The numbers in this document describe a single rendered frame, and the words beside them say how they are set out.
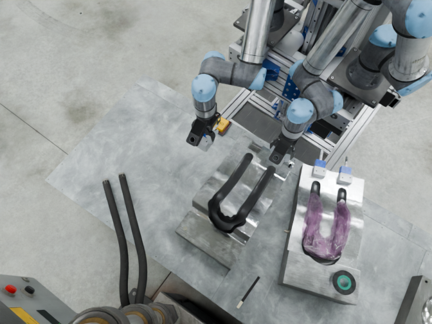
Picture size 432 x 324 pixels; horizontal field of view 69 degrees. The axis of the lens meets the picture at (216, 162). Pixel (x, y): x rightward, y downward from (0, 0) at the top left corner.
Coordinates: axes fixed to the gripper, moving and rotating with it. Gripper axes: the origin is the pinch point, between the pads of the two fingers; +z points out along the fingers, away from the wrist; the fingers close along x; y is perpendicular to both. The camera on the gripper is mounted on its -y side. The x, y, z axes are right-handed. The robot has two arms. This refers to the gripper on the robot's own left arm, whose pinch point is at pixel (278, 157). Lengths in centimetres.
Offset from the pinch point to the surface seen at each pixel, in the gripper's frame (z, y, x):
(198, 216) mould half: 4.5, -38.1, 14.7
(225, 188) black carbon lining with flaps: 0.3, -23.4, 11.4
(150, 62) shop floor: 90, 63, 140
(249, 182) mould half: 2.1, -15.1, 4.8
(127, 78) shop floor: 90, 40, 145
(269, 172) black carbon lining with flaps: 2.1, -6.9, 0.0
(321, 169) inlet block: 2.1, 6.1, -17.2
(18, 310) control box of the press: -43, -85, 27
